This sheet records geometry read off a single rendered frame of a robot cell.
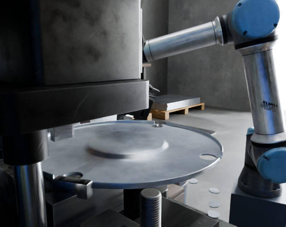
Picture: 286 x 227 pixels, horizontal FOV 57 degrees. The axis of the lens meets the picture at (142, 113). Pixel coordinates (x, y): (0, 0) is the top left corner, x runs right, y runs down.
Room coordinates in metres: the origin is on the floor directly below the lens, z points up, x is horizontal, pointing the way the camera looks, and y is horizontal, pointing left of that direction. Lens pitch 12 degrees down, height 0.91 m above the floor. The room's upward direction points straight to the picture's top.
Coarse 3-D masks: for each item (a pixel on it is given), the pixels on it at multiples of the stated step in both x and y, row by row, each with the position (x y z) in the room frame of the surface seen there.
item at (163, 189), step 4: (160, 124) 0.53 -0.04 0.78; (164, 124) 0.53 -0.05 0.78; (196, 128) 0.50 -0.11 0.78; (200, 128) 0.50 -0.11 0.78; (208, 132) 0.47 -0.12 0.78; (212, 132) 0.47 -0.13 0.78; (140, 188) 0.35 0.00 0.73; (144, 188) 0.35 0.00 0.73; (156, 188) 0.37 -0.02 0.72; (160, 188) 0.38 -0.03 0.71; (164, 188) 0.39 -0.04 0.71; (124, 192) 0.36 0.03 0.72; (128, 192) 0.35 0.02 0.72; (132, 192) 0.35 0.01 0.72; (136, 192) 0.35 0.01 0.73; (140, 192) 0.35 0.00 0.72; (160, 192) 0.38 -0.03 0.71; (164, 192) 0.39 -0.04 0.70; (128, 196) 0.35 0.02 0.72; (132, 196) 0.35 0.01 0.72; (136, 196) 0.35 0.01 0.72; (164, 196) 0.39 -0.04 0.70
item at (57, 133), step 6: (60, 126) 0.29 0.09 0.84; (66, 126) 0.29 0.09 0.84; (72, 126) 0.30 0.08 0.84; (48, 132) 0.32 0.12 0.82; (54, 132) 0.28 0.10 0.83; (60, 132) 0.29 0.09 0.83; (66, 132) 0.29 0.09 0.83; (72, 132) 0.30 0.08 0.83; (54, 138) 0.28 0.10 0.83; (60, 138) 0.29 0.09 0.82; (66, 138) 0.29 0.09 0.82
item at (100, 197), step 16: (0, 176) 0.31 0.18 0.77; (80, 176) 0.28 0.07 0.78; (0, 192) 0.31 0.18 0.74; (48, 192) 0.24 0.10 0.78; (96, 192) 0.26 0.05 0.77; (112, 192) 0.27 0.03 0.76; (16, 208) 0.28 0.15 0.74; (48, 208) 0.23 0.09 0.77; (64, 208) 0.23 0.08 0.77; (80, 208) 0.24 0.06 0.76; (96, 208) 0.26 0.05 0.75; (112, 208) 0.27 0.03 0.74; (48, 224) 0.23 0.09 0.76; (64, 224) 0.23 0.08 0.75; (80, 224) 0.24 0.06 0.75
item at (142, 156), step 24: (120, 120) 0.54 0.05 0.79; (144, 120) 0.53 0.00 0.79; (72, 144) 0.39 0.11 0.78; (96, 144) 0.38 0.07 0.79; (120, 144) 0.38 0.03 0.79; (144, 144) 0.38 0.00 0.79; (168, 144) 0.39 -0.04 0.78; (192, 144) 0.39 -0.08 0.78; (216, 144) 0.39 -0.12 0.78; (48, 168) 0.30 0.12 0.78; (72, 168) 0.30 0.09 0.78; (96, 168) 0.30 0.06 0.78; (120, 168) 0.30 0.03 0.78; (144, 168) 0.30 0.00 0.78; (168, 168) 0.30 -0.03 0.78; (192, 168) 0.30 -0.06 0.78
